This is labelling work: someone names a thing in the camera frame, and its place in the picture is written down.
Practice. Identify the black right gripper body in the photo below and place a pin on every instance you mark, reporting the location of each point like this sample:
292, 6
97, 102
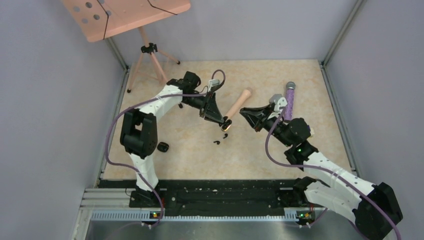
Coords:
278, 133

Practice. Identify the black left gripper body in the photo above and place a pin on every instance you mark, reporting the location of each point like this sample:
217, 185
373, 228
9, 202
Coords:
199, 101

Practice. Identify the black glossy earbud charging case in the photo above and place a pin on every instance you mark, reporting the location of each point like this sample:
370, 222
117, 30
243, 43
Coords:
226, 125

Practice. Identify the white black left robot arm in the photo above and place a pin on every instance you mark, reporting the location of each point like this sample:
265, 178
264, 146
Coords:
139, 131

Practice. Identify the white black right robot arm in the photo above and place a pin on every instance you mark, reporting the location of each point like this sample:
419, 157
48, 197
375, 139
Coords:
372, 208

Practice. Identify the black case lid piece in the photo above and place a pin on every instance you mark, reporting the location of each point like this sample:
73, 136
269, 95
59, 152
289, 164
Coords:
163, 147

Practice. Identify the pink wooden flute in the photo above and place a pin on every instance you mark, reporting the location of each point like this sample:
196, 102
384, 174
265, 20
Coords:
244, 96

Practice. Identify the purple glitter microphone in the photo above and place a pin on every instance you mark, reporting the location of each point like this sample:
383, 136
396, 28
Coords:
289, 96

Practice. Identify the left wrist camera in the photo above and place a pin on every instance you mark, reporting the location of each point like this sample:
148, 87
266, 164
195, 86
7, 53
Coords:
213, 83

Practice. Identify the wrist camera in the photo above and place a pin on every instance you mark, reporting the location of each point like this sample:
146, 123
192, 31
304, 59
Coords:
277, 102
213, 83

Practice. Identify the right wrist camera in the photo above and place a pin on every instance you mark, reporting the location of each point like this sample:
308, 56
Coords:
277, 102

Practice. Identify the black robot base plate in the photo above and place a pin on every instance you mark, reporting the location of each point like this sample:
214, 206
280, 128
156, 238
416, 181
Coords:
223, 198

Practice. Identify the grey slotted cable duct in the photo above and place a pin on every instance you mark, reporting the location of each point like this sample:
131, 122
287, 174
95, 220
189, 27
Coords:
147, 216

